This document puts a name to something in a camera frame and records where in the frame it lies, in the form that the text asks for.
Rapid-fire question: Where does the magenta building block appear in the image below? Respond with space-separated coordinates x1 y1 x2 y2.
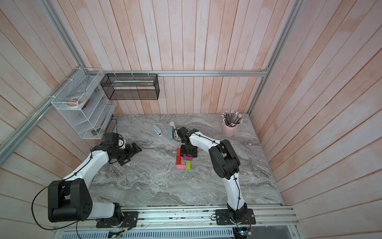
183 156 193 161

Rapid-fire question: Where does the lime green building block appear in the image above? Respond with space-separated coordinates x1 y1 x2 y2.
186 160 191 170

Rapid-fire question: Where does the red building block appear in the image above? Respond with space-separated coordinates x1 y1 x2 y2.
176 148 182 165

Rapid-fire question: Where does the light pink building block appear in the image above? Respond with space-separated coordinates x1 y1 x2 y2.
176 164 186 170

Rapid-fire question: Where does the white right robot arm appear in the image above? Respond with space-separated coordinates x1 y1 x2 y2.
173 126 248 224

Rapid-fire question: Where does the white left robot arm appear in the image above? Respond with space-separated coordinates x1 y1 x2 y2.
48 143 142 228

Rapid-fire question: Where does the beige and grey stapler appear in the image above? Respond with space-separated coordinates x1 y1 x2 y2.
168 121 179 141

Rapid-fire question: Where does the small blue-grey stapler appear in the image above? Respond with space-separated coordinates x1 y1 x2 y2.
152 124 162 136

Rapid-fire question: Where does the pink pencil cup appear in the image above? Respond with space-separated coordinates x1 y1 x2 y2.
221 123 237 137

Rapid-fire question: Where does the bundle of pencils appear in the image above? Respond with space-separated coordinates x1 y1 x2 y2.
222 110 243 127

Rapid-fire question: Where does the black mesh basket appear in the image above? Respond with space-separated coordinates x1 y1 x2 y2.
100 73 160 100

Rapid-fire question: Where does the tape roll on shelf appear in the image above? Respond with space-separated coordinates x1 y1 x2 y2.
65 95 86 109

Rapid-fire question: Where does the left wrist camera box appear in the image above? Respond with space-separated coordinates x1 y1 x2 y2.
102 132 125 148

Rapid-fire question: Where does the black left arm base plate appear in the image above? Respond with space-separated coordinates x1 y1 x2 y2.
96 211 139 229

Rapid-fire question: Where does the white wire shelf rack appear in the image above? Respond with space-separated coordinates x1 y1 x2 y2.
51 68 116 139

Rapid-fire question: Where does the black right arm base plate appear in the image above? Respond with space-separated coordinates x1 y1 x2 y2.
215 209 256 226

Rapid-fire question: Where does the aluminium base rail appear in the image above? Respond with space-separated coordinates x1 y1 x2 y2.
50 204 299 232

